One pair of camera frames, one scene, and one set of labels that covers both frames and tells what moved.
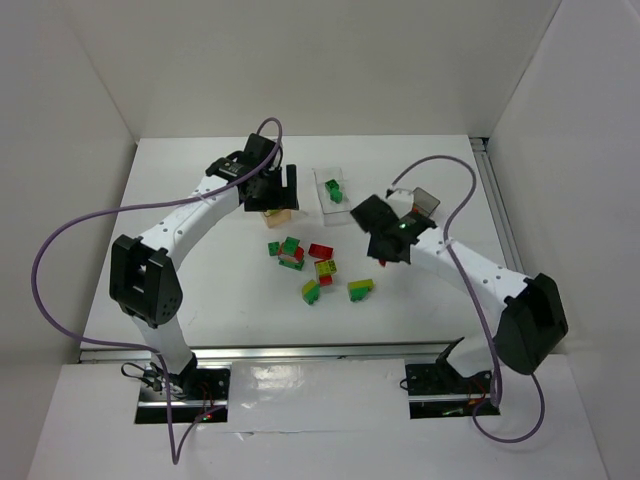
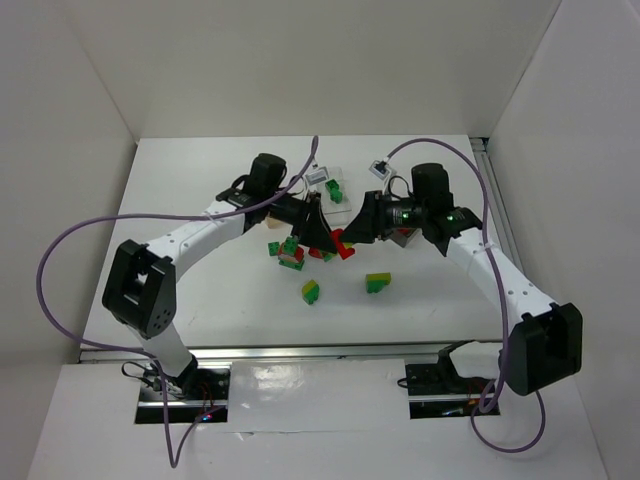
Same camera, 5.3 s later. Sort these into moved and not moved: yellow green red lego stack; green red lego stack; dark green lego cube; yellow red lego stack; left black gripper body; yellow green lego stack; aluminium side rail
Moved: yellow red lego stack; yellow green red lego stack; left black gripper body
Not moved: aluminium side rail; dark green lego cube; green red lego stack; yellow green lego stack
